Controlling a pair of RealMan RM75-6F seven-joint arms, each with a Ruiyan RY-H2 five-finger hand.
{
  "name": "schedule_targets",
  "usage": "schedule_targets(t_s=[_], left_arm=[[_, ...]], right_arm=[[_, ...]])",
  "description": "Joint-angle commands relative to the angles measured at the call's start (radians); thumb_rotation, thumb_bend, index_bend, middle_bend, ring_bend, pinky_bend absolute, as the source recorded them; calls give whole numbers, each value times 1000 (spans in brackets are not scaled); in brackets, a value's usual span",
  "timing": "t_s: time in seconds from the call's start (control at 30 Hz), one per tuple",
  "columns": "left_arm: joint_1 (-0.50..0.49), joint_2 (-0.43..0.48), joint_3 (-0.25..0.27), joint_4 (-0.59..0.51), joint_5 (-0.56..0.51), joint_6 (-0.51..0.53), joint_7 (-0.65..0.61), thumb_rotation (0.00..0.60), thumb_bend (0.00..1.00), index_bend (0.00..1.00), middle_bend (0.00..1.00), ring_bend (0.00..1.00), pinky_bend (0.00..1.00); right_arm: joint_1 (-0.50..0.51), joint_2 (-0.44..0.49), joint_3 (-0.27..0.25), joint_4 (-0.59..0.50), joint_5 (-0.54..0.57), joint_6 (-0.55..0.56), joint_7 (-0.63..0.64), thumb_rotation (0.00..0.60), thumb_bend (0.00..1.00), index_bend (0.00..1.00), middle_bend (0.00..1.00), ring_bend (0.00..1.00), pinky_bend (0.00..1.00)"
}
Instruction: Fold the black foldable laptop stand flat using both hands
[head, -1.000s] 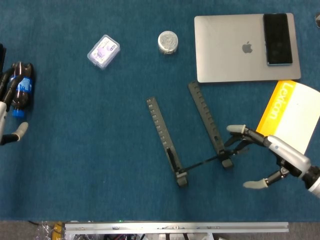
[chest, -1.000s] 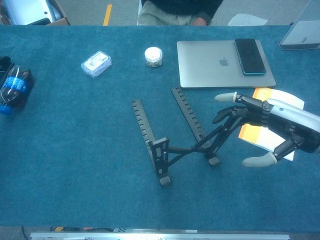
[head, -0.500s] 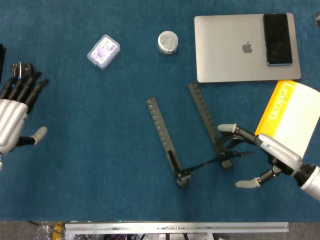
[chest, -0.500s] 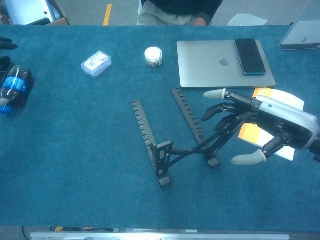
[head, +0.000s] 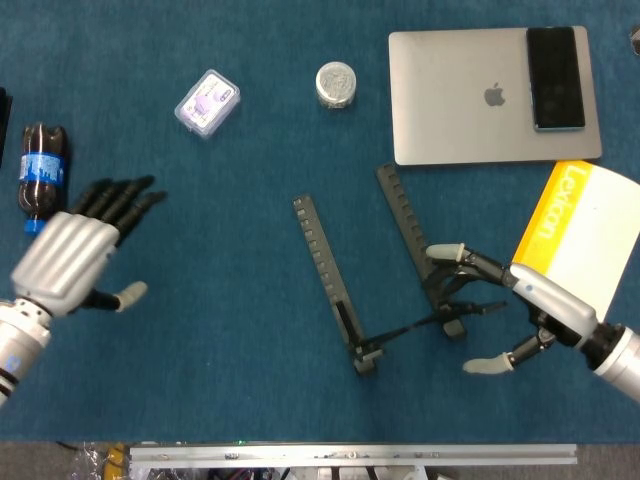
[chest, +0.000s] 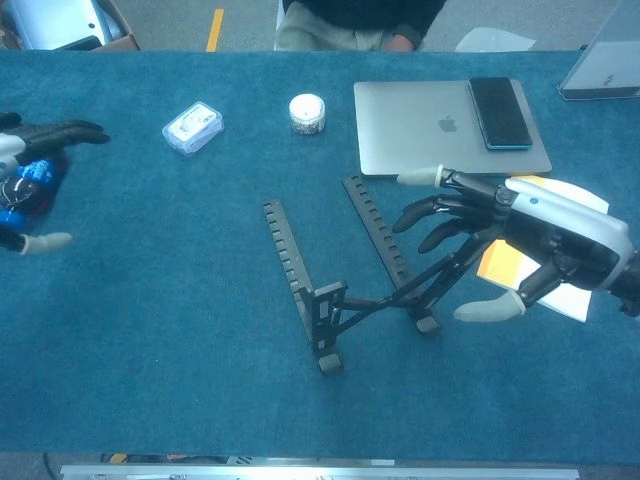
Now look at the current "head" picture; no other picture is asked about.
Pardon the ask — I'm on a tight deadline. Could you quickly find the clear plastic card box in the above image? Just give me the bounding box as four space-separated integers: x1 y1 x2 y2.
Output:
173 68 242 142

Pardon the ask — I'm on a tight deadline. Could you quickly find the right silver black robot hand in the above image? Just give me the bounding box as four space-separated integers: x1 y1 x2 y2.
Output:
424 243 614 375

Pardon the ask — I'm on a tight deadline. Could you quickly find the black smartphone teal case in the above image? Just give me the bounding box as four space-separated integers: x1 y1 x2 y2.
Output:
526 26 587 133

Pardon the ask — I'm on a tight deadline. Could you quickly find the clear plastic bag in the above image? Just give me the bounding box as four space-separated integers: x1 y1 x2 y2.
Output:
69 442 109 480

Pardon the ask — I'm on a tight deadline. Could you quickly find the yellow object under table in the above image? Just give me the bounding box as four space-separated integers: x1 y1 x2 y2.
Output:
106 443 127 480

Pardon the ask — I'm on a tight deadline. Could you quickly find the silver Apple laptop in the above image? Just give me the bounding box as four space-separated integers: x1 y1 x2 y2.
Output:
388 25 604 166

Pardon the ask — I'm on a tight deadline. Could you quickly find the black folding laptop stand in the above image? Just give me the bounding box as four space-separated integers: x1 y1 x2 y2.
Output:
292 163 509 377

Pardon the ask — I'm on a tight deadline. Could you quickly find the round silver tin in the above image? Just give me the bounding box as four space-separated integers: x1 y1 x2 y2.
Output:
314 61 358 110

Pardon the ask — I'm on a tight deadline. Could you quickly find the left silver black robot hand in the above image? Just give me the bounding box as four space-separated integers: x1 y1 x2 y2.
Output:
9 174 169 319

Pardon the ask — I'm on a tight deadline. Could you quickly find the teal blue table cloth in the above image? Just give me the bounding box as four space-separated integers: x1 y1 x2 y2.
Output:
0 0 640 444

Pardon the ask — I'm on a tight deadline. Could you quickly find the aluminium profile rail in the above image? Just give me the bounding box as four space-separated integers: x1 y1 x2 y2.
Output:
128 443 579 469

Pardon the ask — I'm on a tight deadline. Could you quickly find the cola bottle blue label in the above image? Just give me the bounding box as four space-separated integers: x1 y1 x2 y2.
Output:
17 122 70 237

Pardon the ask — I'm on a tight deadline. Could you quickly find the yellow white Lexicon book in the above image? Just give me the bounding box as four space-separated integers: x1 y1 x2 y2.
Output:
510 160 640 324

